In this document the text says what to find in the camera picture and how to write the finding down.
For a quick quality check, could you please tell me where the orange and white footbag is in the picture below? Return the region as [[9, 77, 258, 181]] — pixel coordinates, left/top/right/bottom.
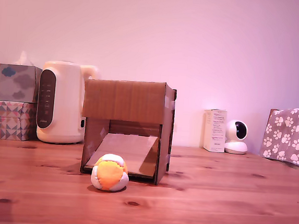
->
[[89, 151, 131, 194]]

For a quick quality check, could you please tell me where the cardboard dice tower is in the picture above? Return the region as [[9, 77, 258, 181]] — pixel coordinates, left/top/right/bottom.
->
[[76, 75, 179, 187]]

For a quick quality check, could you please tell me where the white printed carton box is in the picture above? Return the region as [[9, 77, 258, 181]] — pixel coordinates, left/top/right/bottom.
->
[[200, 108, 229, 154]]

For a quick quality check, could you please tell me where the white electric kettle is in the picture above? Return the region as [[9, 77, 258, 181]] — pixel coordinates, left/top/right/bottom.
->
[[34, 58, 100, 148]]

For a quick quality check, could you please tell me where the cloud print tissue box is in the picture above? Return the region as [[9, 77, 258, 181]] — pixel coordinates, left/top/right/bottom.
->
[[0, 49, 45, 105]]

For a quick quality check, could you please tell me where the geometric print tissue box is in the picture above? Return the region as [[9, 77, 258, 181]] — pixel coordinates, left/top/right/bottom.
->
[[0, 99, 40, 143]]

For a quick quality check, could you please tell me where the paw print cloth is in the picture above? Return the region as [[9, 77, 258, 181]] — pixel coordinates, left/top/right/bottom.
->
[[257, 102, 299, 172]]

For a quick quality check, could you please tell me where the small white round camera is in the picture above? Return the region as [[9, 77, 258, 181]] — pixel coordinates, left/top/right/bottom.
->
[[223, 118, 252, 156]]

